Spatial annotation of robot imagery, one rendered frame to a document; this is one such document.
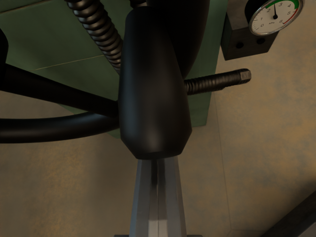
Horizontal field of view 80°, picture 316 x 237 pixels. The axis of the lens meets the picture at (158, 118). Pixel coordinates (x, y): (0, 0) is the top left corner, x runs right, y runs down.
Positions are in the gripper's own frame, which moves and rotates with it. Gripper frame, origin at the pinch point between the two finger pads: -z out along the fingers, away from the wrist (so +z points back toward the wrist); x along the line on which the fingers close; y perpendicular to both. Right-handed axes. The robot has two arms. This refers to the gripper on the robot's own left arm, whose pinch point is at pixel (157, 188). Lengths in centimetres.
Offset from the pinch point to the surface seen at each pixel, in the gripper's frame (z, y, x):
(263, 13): -22.1, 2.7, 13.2
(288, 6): -22.0, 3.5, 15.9
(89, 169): -50, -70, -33
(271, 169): -41, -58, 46
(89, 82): -35.2, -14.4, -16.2
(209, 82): -21.1, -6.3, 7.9
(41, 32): -27.5, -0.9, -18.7
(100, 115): -10.6, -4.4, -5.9
